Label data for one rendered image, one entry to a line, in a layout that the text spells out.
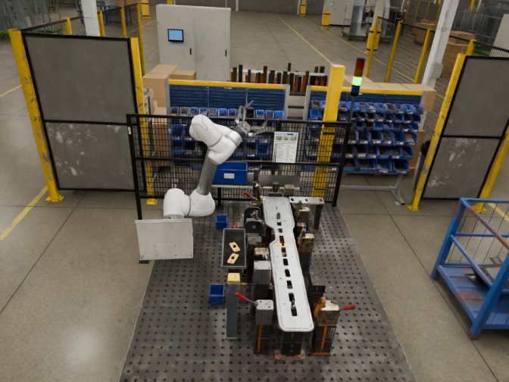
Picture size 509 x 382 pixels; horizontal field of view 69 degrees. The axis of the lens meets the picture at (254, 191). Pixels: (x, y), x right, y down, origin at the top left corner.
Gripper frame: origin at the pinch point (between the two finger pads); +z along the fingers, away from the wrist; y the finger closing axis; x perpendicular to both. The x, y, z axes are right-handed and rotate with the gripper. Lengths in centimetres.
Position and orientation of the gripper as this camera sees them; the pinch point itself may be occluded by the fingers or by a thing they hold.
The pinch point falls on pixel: (260, 110)
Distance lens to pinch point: 222.4
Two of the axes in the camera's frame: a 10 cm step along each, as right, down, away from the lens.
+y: 7.0, 6.8, 2.2
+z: 6.5, -7.3, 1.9
